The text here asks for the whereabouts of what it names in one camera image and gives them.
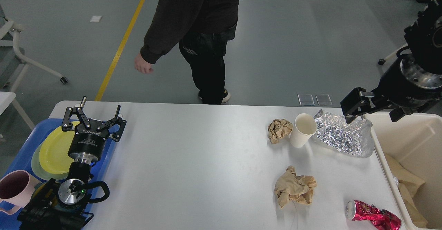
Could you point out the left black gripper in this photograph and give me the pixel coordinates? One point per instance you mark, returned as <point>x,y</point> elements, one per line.
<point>88,143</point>

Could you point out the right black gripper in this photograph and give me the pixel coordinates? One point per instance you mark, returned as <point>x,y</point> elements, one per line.
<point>405,87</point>

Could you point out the yellow plate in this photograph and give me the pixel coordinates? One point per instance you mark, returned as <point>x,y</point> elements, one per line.
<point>53,156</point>

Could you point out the brown paper bag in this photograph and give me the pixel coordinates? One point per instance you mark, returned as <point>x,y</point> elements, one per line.
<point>408,185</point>

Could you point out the pink mug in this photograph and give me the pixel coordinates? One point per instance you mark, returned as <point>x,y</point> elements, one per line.
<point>17,188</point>

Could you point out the crushed red can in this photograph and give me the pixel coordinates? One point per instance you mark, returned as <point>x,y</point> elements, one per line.
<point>381,219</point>

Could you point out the large brown paper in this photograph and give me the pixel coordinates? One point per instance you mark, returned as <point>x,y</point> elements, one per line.
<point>292,187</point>

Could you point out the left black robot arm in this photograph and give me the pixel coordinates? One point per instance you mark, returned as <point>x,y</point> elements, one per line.
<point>62,205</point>

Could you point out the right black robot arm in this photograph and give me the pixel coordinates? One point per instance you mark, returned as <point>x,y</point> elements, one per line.
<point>423,39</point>

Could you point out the beige plastic bin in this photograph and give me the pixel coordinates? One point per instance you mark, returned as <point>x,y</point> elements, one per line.
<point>415,142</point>

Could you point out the right clear floor plate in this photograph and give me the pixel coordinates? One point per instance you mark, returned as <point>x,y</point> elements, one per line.
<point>323,99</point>

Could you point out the clear floor plate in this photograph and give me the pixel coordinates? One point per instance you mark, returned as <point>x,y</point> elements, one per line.
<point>306,99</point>
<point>323,99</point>

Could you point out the light green plate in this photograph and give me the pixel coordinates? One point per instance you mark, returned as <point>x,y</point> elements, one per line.
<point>40,172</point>

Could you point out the left clear floor plate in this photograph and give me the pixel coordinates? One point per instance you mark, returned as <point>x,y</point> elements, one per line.
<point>306,99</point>

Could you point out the white paper cup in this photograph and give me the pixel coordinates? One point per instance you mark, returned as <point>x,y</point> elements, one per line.
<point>303,128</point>

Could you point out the white side table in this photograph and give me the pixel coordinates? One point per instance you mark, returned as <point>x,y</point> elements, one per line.
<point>8,98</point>

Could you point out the small crumpled brown paper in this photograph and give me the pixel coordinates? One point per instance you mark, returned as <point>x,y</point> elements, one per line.
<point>279,129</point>

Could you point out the white office chair left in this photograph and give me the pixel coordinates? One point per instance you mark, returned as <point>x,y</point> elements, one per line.
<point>10,36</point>

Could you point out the person in dark clothes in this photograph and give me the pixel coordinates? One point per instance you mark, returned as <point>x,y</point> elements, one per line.
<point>201,29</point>

